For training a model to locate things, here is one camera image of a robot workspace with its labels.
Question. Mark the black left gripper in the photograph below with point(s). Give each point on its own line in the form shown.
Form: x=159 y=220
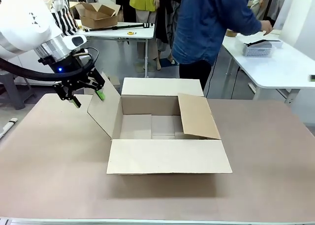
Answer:
x=64 y=68

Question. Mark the large brown cardboard box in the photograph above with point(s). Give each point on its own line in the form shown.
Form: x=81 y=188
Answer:
x=167 y=158

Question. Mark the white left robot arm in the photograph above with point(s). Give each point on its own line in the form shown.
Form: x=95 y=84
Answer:
x=22 y=25

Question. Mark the person's right forearm blue sleeve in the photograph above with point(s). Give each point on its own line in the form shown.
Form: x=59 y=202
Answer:
x=253 y=26

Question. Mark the small open cardboard box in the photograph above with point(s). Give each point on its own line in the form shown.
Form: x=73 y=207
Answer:
x=98 y=18

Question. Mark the white flat box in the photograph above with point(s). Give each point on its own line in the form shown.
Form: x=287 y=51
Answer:
x=276 y=43

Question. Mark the person's right hand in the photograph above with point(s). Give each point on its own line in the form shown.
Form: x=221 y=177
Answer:
x=267 y=26

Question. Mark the flat cardboard piece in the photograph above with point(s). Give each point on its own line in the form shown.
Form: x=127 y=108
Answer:
x=114 y=81

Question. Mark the white table with grey legs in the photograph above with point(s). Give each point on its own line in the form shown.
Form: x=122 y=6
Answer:
x=110 y=35

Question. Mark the grey metal stool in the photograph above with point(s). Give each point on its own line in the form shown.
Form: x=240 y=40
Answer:
x=12 y=89

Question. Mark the long black pole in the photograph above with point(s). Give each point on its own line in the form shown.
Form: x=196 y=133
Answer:
x=118 y=27

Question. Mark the yellow tape roll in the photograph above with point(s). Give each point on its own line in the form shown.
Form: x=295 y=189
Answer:
x=131 y=33

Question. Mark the black white striped bag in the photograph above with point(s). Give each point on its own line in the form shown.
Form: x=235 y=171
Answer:
x=65 y=17

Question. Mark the white bar on floor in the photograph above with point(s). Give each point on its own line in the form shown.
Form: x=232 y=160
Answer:
x=7 y=126

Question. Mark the person in dark clothes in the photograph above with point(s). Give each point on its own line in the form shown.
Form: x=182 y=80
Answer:
x=167 y=18

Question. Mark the person in blue shirt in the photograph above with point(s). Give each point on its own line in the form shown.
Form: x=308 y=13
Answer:
x=206 y=25

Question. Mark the brown tape roll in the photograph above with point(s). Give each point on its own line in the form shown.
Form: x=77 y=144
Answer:
x=231 y=33

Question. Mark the white power strip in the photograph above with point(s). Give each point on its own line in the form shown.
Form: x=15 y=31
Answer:
x=252 y=88

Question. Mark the black tool on basket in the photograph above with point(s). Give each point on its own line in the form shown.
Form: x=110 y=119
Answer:
x=256 y=41

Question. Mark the white perforated plastic basket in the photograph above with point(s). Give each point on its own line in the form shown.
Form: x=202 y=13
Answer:
x=259 y=51

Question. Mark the large white rounded table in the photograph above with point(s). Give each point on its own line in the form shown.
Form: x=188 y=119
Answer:
x=270 y=70

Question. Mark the person in beige clothes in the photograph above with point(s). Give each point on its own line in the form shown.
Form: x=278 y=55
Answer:
x=265 y=1

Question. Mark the small dark green object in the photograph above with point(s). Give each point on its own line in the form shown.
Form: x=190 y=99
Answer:
x=312 y=77

